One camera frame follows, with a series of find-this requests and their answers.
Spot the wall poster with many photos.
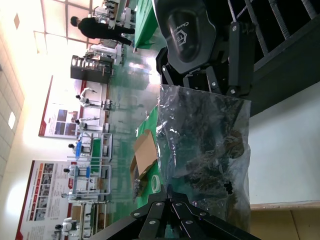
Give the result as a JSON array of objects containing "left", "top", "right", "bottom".
[{"left": 14, "top": 160, "right": 73, "bottom": 240}]

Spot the silver antistatic bag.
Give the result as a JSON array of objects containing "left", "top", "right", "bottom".
[{"left": 155, "top": 84, "right": 252, "bottom": 232}]

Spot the ceiling light panel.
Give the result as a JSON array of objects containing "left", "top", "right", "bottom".
[{"left": 7, "top": 111, "right": 16, "bottom": 130}]

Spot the black slotted container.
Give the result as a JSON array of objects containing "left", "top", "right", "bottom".
[{"left": 154, "top": 0, "right": 320, "bottom": 117}]

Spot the white frame workbench green top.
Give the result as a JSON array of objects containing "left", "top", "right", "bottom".
[{"left": 74, "top": 132, "right": 113, "bottom": 163}]

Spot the white tape roll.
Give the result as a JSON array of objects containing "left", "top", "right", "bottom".
[{"left": 150, "top": 174, "right": 162, "bottom": 193}]

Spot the white humanoid robot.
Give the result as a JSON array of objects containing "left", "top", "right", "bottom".
[
  {"left": 74, "top": 117, "right": 103, "bottom": 133},
  {"left": 53, "top": 217, "right": 81, "bottom": 237},
  {"left": 67, "top": 141, "right": 85, "bottom": 157}
]

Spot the small brown cardboard box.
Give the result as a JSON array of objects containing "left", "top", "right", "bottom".
[{"left": 129, "top": 129, "right": 159, "bottom": 185}]

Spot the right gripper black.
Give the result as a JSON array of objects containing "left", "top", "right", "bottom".
[{"left": 151, "top": 0, "right": 256, "bottom": 98}]

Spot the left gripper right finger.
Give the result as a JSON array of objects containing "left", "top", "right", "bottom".
[{"left": 168, "top": 184, "right": 262, "bottom": 240}]

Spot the person in black clothes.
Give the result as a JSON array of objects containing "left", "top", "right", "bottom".
[{"left": 70, "top": 16, "right": 136, "bottom": 46}]

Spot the wall poster with blue photos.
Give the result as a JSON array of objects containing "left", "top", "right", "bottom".
[{"left": 37, "top": 74, "right": 109, "bottom": 138}]

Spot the green tablecloth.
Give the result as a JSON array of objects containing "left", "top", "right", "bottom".
[{"left": 134, "top": 104, "right": 173, "bottom": 208}]

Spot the dark ribbed object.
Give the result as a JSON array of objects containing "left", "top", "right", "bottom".
[{"left": 131, "top": 166, "right": 142, "bottom": 203}]

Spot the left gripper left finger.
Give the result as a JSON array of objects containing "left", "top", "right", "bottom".
[{"left": 87, "top": 184, "right": 173, "bottom": 240}]

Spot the distant green table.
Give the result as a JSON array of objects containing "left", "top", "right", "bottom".
[{"left": 133, "top": 0, "right": 158, "bottom": 48}]

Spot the black shelf cabinet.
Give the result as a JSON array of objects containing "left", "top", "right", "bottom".
[{"left": 69, "top": 55, "right": 113, "bottom": 84}]

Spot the white workstation machine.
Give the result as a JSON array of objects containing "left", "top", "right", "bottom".
[{"left": 86, "top": 43, "right": 125, "bottom": 67}]

